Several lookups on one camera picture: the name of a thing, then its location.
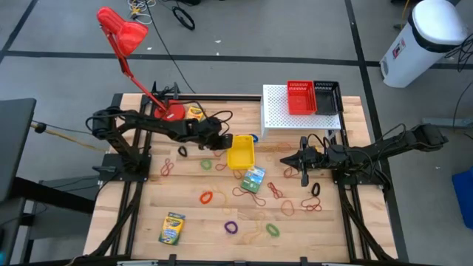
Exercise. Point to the black aluminium table frame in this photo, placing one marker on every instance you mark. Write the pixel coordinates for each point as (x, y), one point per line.
(221, 97)

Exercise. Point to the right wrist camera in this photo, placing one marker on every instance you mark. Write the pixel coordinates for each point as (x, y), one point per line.
(335, 153)

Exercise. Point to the black spiral wrist coil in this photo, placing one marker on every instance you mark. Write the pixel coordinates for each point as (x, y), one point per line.
(313, 189)
(179, 150)

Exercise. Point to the purple spiral wrist coil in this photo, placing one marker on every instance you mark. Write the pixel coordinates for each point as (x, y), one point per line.
(226, 227)

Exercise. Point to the black plastic mesh basket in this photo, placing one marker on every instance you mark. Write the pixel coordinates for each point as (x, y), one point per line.
(328, 98)

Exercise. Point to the orange spiral wrist coil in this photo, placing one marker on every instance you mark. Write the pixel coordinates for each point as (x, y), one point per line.
(202, 197)

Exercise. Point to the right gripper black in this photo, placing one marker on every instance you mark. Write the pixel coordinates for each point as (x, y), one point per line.
(314, 158)

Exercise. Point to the long red rubber band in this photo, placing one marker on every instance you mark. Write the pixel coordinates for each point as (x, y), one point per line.
(236, 188)

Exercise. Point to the white perforated metal shelf riser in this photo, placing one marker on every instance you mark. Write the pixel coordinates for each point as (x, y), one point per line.
(281, 114)

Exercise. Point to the blue plastic bin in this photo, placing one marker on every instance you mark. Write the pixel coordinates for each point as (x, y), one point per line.
(465, 196)

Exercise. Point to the black desk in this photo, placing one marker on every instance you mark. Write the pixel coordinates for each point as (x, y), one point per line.
(15, 140)

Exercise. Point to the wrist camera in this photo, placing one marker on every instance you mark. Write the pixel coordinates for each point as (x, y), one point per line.
(335, 153)
(208, 125)

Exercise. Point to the yellow plastic mesh basket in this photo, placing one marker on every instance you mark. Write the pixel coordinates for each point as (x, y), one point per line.
(241, 153)

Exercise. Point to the red desk lamp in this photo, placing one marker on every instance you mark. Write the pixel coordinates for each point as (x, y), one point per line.
(123, 33)

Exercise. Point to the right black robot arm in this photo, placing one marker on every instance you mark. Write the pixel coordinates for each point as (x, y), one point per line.
(388, 147)

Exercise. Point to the green spiral wrist coil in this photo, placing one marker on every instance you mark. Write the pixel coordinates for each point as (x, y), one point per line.
(272, 232)
(203, 164)

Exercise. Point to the white trash bin black liner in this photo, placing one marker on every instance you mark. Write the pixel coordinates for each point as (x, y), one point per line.
(421, 44)

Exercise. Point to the long yellow rubber band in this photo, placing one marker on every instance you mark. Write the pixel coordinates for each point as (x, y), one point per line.
(255, 231)

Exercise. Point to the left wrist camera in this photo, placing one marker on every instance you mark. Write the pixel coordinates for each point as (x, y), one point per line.
(208, 125)

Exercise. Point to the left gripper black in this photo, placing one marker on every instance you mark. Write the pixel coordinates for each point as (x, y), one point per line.
(207, 141)

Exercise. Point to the red plastic mesh basket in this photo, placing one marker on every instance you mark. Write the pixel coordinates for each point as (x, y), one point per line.
(302, 98)

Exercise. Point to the Crayola crayon box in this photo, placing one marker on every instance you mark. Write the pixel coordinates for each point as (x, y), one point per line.
(171, 229)
(195, 112)
(254, 179)

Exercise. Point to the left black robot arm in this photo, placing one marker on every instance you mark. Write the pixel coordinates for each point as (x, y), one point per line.
(148, 123)

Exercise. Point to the blue spiral wrist coil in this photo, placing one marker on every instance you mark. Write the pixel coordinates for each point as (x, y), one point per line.
(251, 138)

